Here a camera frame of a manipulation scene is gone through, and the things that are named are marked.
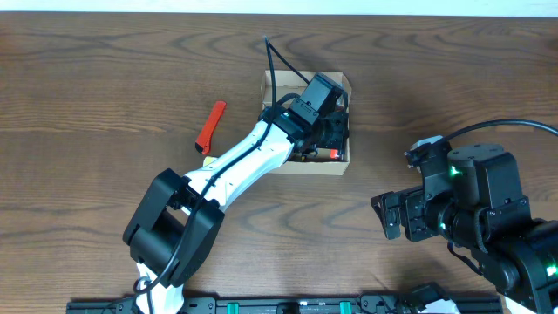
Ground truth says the red utility knife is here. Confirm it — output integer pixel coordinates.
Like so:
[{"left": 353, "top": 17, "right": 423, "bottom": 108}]
[{"left": 195, "top": 100, "right": 227, "bottom": 155}]

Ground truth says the black mounting rail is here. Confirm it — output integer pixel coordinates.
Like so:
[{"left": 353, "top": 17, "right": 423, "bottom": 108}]
[{"left": 65, "top": 295, "right": 504, "bottom": 314}]

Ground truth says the yellow sticky note pad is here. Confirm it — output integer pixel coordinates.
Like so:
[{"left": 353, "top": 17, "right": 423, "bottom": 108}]
[{"left": 202, "top": 156, "right": 217, "bottom": 167}]

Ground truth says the red black stapler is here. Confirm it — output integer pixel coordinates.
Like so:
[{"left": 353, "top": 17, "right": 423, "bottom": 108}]
[{"left": 316, "top": 148, "right": 343, "bottom": 162}]

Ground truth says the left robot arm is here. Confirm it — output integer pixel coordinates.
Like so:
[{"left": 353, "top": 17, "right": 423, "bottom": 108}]
[{"left": 123, "top": 71, "right": 351, "bottom": 313}]

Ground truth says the brown cardboard box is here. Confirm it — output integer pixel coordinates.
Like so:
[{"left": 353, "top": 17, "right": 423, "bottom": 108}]
[{"left": 261, "top": 70, "right": 352, "bottom": 176}]

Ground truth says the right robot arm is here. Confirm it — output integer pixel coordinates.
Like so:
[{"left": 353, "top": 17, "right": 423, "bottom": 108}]
[{"left": 371, "top": 143, "right": 557, "bottom": 313}]

